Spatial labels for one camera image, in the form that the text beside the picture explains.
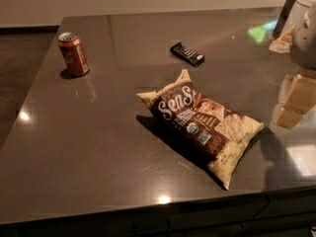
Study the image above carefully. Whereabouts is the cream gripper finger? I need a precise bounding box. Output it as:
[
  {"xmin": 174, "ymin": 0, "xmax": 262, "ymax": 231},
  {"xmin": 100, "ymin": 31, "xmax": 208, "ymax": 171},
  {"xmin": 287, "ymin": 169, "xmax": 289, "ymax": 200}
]
[
  {"xmin": 273, "ymin": 104, "xmax": 304, "ymax": 128},
  {"xmin": 283, "ymin": 73, "xmax": 316, "ymax": 114}
]

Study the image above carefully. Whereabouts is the brown and cream chip bag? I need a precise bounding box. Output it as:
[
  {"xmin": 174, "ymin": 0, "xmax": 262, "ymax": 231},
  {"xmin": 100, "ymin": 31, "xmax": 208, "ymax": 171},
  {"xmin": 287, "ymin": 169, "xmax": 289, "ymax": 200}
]
[{"xmin": 137, "ymin": 69, "xmax": 264, "ymax": 188}]

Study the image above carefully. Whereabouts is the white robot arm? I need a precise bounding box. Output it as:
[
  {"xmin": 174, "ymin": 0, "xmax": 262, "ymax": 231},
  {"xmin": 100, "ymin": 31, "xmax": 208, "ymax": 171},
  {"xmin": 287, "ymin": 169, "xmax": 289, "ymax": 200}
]
[{"xmin": 270, "ymin": 0, "xmax": 316, "ymax": 128}]

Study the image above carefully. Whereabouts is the black rxbar chocolate bar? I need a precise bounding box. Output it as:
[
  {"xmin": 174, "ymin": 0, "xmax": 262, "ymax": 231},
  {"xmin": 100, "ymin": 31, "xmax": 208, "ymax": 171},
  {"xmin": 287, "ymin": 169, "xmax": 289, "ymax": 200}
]
[{"xmin": 170, "ymin": 42, "xmax": 205, "ymax": 67}]

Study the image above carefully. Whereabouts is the dark object at table corner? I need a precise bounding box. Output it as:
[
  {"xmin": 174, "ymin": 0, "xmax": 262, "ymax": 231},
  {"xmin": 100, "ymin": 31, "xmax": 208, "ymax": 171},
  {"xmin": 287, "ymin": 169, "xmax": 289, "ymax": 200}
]
[{"xmin": 273, "ymin": 0, "xmax": 296, "ymax": 40}]

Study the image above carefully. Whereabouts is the red soda can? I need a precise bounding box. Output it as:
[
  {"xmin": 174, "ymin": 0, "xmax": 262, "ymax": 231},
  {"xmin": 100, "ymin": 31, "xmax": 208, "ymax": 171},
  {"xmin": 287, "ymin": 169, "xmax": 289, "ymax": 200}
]
[{"xmin": 58, "ymin": 32, "xmax": 89, "ymax": 77}]

